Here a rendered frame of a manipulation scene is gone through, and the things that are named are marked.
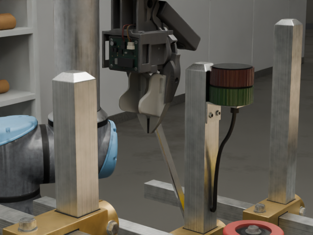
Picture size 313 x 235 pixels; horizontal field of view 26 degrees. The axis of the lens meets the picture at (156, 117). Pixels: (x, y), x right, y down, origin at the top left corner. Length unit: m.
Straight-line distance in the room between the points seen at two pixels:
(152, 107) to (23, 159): 0.74
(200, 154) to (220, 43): 5.92
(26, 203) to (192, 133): 0.82
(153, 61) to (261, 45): 6.85
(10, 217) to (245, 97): 0.34
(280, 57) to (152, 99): 0.28
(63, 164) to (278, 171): 0.52
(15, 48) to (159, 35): 3.20
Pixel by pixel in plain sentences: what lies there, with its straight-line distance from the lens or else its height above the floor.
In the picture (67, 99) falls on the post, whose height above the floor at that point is 1.10.
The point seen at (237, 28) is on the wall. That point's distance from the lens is 7.19.
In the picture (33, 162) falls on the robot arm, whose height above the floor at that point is 0.78.
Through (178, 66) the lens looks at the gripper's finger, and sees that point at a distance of 0.96.
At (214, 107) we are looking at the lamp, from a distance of 0.95.
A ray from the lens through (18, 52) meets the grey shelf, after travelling 4.10.
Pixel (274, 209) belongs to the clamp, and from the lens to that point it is 1.17.
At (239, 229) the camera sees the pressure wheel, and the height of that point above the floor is 0.90.
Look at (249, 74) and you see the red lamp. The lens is 0.90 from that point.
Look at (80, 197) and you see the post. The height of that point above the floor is 0.99.
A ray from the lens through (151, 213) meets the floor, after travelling 3.52.
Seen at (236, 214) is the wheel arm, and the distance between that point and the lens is 1.21.
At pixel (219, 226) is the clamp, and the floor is 0.87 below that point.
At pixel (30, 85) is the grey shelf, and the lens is 4.07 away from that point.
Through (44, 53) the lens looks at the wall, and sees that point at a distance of 4.71.
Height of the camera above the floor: 1.24
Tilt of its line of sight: 13 degrees down
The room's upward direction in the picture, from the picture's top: straight up
